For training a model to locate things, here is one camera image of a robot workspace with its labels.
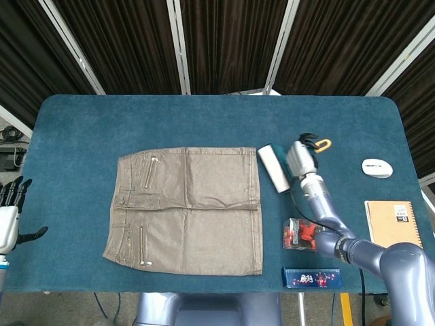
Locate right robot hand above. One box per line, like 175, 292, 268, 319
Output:
285, 132, 323, 178

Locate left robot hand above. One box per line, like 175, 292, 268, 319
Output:
0, 175, 49, 255

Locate teal lint roller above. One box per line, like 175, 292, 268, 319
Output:
257, 138, 332, 195

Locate brown skirt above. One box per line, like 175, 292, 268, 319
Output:
102, 146, 264, 276

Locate black electronics box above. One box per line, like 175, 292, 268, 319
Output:
0, 147, 27, 171

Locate red toy in clear box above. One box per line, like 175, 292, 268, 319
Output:
282, 217, 323, 253

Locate white computer mouse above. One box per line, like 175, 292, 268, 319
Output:
361, 158, 394, 179

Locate blue table cloth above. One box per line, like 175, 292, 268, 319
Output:
0, 94, 430, 295

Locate brown spiral notebook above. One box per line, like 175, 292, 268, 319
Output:
364, 200, 424, 249

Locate long blue printed box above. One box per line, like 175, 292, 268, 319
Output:
281, 266, 344, 289

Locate dark pleated folding screen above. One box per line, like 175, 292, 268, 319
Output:
0, 0, 435, 181

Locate white table leg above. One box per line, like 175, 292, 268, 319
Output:
297, 292, 306, 326

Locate blue-grey robot torso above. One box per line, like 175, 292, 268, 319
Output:
134, 291, 283, 326

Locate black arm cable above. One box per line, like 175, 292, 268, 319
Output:
289, 181, 367, 326

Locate coiled black cables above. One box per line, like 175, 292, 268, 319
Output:
0, 124, 25, 143

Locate blue cable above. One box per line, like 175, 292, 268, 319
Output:
93, 292, 122, 320

